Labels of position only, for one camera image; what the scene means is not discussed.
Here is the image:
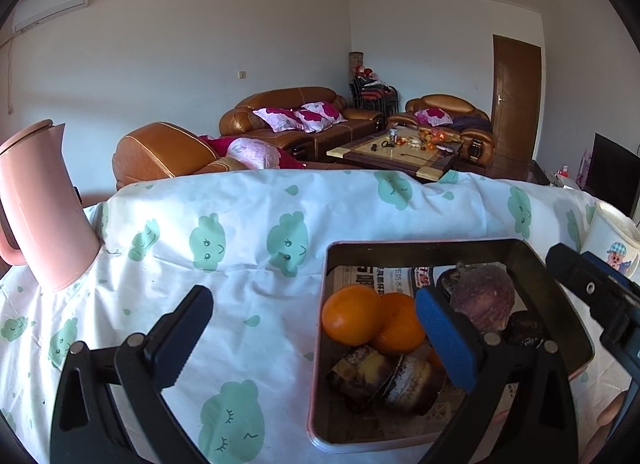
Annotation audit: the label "black television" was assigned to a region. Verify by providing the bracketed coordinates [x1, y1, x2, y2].
[584, 132, 640, 219]

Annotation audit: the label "cloud print tablecloth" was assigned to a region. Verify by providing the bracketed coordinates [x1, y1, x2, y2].
[0, 168, 640, 464]

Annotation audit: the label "rectangular metal tray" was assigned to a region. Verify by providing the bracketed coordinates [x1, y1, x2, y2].
[309, 239, 596, 452]

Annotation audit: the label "brown wooden door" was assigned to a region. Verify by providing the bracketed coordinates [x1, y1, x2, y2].
[491, 34, 543, 163]

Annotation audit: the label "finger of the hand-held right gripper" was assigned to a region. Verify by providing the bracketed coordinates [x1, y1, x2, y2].
[599, 314, 640, 387]
[545, 243, 640, 325]

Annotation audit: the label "pile of oranges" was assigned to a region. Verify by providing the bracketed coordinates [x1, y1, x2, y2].
[419, 127, 452, 146]

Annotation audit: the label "dark brown mangosteen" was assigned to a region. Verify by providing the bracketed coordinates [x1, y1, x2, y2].
[502, 310, 549, 350]

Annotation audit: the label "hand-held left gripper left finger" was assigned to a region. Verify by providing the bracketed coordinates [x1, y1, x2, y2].
[49, 285, 215, 464]

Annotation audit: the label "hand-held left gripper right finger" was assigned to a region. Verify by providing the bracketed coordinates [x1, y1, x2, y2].
[415, 286, 587, 464]

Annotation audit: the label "person's right hand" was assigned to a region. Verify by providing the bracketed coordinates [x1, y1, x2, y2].
[585, 386, 635, 464]

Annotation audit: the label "long brown leather sofa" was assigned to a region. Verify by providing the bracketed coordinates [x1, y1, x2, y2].
[219, 86, 386, 148]

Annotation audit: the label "orange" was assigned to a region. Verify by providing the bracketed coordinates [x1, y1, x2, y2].
[370, 292, 429, 356]
[321, 284, 385, 346]

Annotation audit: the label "stacked black chairs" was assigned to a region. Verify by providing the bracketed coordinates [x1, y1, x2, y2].
[349, 79, 399, 115]

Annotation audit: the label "brown leather armchair with blanket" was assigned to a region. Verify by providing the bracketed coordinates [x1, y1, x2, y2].
[387, 94, 496, 163]

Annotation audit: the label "cream cup lid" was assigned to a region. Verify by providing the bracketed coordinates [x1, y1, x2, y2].
[594, 200, 640, 234]

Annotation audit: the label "white and magenta floral pillow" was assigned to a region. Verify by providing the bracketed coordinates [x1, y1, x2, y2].
[252, 108, 306, 133]
[300, 101, 347, 126]
[292, 110, 327, 133]
[416, 106, 454, 128]

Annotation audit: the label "purple blanket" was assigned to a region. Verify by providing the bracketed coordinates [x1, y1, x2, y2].
[452, 115, 493, 131]

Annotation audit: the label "pink kettle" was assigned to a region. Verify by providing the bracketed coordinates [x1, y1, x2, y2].
[0, 119, 102, 293]

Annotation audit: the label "white cartoon pig cup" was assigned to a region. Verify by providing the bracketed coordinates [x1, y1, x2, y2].
[580, 216, 640, 281]

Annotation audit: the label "white air conditioner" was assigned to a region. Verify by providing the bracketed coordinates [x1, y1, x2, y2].
[12, 0, 94, 34]

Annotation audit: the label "pale pink pillow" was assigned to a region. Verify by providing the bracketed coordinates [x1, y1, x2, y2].
[227, 138, 282, 171]

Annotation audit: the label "brown leather armchair with pillow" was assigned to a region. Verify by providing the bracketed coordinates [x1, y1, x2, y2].
[112, 121, 351, 192]

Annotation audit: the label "wooden coffee table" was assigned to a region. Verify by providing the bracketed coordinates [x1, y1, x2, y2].
[326, 128, 463, 184]

